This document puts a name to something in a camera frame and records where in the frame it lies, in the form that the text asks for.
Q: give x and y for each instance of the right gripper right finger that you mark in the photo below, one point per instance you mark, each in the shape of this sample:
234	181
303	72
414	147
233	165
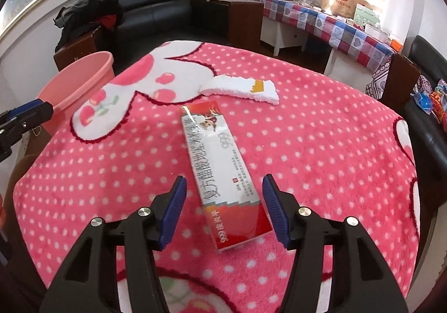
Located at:
361	278

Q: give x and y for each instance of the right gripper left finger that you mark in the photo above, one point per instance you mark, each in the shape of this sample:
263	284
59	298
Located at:
87	279

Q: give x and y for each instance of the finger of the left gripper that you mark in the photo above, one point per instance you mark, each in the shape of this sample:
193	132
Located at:
11	131
23	108

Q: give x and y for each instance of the red white medicine box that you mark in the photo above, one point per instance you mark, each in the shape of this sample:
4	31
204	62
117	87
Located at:
231	203

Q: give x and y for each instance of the pink plastic basin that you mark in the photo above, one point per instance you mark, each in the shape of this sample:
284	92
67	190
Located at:
74	85

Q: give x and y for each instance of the dark wooden side cabinet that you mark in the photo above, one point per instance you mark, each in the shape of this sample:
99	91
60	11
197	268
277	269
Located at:
87	44

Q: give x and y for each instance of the dark clothes pile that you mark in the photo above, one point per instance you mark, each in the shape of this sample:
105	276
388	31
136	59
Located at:
84	16

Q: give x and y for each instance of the pink polka dot blanket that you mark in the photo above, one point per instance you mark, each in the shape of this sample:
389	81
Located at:
339	152

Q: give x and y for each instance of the black leather armchair right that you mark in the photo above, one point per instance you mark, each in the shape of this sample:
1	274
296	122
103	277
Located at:
428	137

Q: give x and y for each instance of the black leather sofa left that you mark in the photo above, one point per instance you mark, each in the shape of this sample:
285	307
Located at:
147	24

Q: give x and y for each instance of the blue toy on armchair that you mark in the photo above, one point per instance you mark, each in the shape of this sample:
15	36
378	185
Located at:
424	102

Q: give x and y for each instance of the colourful comic cushion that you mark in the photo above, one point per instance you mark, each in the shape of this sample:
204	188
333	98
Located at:
438	100

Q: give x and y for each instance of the checkered cloth on armchair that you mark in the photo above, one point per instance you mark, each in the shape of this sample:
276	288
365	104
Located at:
423	85

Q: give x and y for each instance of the white foam piece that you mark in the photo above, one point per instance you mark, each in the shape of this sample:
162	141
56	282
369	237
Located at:
237	86

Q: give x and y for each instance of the plaid tablecloth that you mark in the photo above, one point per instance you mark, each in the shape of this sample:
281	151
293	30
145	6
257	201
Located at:
355	43

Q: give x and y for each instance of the orange box on table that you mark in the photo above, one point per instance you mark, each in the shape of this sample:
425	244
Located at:
396	45

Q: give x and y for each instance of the white table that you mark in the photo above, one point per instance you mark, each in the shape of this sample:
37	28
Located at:
301	48

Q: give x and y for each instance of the green white box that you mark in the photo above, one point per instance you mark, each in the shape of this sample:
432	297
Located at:
364	16

